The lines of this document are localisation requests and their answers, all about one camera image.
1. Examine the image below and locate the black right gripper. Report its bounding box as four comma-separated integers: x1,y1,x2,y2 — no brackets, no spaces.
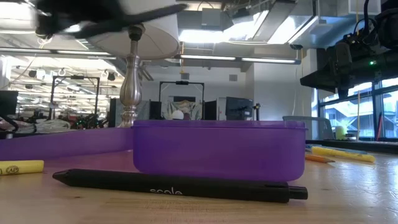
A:
300,42,355,99

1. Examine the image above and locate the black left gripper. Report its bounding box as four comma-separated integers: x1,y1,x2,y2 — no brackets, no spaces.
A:
35,0,188,40

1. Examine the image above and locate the orange pencil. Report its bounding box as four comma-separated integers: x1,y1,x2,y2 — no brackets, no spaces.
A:
304,154,336,164

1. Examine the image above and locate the purple plastic supply box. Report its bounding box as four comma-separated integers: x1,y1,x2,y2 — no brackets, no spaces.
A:
0,119,308,183

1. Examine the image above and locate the black pen with white print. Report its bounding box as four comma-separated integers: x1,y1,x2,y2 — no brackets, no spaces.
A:
52,169,308,203

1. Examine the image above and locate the white-shade silver table lamp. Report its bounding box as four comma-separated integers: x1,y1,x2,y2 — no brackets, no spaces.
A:
85,0,181,128

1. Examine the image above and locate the ceiling light strip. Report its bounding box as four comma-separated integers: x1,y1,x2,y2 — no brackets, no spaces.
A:
179,54,302,65
0,47,118,60

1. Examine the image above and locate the black monitor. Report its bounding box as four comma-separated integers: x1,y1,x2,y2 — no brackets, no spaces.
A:
0,90,19,116
149,100,162,120
226,96,254,121
203,100,218,121

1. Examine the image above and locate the dark grey panel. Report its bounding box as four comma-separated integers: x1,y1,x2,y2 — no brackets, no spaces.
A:
108,98,125,128

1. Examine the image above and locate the patterned cloth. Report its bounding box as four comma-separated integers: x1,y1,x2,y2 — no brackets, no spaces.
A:
167,99,201,121

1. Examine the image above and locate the yellow hanging cable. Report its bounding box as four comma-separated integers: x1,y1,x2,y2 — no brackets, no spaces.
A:
356,0,361,138

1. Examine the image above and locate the silver ventilation duct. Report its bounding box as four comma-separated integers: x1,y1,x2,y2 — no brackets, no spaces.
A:
223,0,382,49

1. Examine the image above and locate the black rig frame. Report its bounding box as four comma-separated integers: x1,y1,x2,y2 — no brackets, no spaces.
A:
49,75,100,121
159,80,205,121

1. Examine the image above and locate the white cord bundle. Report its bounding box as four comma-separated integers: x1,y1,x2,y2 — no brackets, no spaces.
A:
18,119,72,134

